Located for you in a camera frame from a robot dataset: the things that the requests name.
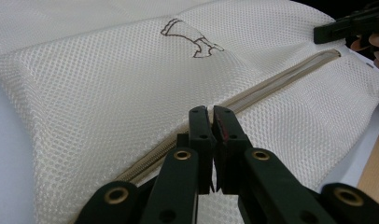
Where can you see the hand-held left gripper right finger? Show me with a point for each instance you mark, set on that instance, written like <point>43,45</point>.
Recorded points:
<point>229,149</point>

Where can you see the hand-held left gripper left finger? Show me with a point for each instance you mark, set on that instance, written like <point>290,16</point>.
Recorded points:
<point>200,146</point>

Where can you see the white mesh laundry bag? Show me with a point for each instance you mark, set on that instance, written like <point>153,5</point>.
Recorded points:
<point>100,93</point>

